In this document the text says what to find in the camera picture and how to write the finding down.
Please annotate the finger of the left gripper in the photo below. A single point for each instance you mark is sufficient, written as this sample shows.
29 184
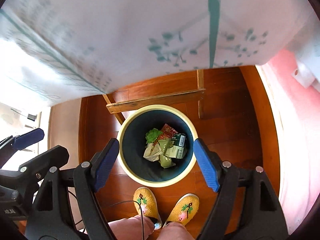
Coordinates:
10 145
26 179

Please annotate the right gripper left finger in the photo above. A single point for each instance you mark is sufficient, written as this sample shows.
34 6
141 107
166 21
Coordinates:
51 215

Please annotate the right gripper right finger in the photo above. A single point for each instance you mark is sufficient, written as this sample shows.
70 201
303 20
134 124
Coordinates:
261 216

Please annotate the dark green carton box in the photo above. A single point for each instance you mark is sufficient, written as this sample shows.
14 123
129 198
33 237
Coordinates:
177 148

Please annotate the light green paper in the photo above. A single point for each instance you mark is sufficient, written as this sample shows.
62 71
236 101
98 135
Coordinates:
164 160

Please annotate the red snack wrapper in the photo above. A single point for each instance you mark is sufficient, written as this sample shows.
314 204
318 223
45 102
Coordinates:
167 132

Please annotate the white paper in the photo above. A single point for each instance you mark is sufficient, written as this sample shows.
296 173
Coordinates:
152 152

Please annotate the green wrapper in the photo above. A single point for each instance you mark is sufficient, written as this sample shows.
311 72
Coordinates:
152 135

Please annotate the round trash bin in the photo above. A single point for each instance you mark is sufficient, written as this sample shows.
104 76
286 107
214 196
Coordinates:
131 137

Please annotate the right yellow slipper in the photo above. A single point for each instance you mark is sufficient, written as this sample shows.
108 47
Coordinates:
184 210

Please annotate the yellow slipper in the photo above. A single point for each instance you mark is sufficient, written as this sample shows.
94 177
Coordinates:
184 210
146 205

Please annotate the pink trouser legs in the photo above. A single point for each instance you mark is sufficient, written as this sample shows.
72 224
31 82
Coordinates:
131 228

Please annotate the left yellow slipper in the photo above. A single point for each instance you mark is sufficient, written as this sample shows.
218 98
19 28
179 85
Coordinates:
146 205

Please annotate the pink bed sheet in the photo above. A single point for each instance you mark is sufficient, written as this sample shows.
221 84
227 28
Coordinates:
295 111

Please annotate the leaf print tablecloth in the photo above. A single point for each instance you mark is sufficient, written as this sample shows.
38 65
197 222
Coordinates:
58 50

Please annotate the wooden table frame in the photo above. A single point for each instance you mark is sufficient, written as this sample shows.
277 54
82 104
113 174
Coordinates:
117 108

